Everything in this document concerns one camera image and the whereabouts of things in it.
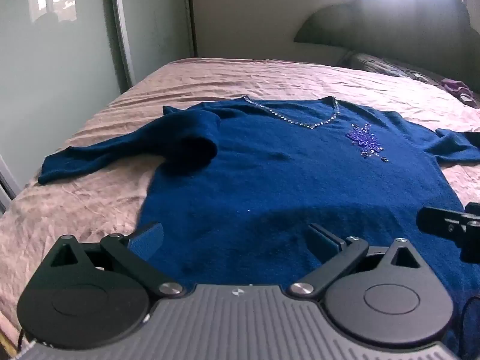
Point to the glossy wardrobe sliding door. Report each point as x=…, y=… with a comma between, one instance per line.
x=56, y=82

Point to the patterned pillow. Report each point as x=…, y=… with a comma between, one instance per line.
x=386, y=65

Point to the dark scalloped headboard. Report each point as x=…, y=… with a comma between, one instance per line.
x=375, y=18

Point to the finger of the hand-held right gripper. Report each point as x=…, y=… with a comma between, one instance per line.
x=437, y=222

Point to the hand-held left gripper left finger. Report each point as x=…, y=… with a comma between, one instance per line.
x=144, y=242

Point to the bed with pink sheet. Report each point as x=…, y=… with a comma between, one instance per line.
x=270, y=75

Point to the purple cloth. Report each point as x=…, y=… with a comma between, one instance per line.
x=459, y=90

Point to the blue beaded sweater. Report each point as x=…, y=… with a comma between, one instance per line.
x=262, y=176

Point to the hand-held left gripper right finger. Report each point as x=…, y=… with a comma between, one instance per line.
x=322, y=243

